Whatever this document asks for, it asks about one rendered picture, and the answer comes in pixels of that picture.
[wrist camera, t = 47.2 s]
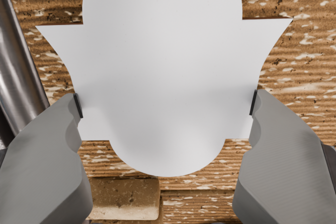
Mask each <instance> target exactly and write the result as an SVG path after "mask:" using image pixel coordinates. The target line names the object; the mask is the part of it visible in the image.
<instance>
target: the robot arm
mask: <svg viewBox="0 0 336 224"><path fill-rule="evenodd" d="M249 115H250V116H251V117H252V119H253V122H252V126H251V130H250V134H249V138H248V141H249V143H250V145H251V147H252V148H251V149H250V150H248V151H246V152H245V153H244V154H243V157H242V162H241V166H240V170H239V174H238V178H237V183H236V187H235V191H234V196H233V200H232V209H233V212H234V213H235V215H236V216H237V217H238V218H239V220H240V221H241V222H242V223H243V224H336V149H335V147H334V146H331V145H327V144H324V143H323V142H322V141H321V140H320V138H319V137H318V136H317V135H316V133H315V132H314V131H313V130H312V129H311V128H310V127H309V126H308V125H307V124H306V123H305V122H304V121H303V120H302V119H301V118H300V117H299V116H298V115H297V114H296V113H294V112H293V111H292V110H291V109H289V108H288V107H287V106H286V105H284V104H283V103H282V102H280V101H279V100H278V99H277V98H275V97H274V96H273V95H272V94H270V93H269V92H268V91H266V90H265V89H255V90H254V94H253V99H252V103H251V107H250V112H249ZM82 118H84V117H83V111H82V107H81V104H80V101H79V97H78V94H77V93H67V94H65V95H64V96H62V97H61V98H60V99H58V100H57V101H56V102H55V103H53V104H52V105H51V106H50V107H48V108H47V109H46V110H44V111H43V112H42V113H41V114H39V115H38V116H37V117H36V118H34V119H33V120H32V121H31V122H30V123H29V124H28V125H26V126H25V127H24V128H23V129H22V130H21V131H20V133H19V134H18V135H17V136H16V137H15V138H14V139H13V141H12V142H11V143H10V144H9V145H8V147H7V148H4V149H0V224H82V223H83V222H84V220H85V219H86V218H87V217H88V216H89V215H90V213H91V211H92V209H93V198H92V192H91V185H90V182H89V179H88V177H87V174H86V171H85V169H84V166H83V163H82V161H81V158H80V156H79V155H78V154H77V152H78V150H79V148H80V146H81V145H82V139H81V136H80V133H79V131H78V128H77V126H78V124H79V122H80V120H81V119H82Z"/></svg>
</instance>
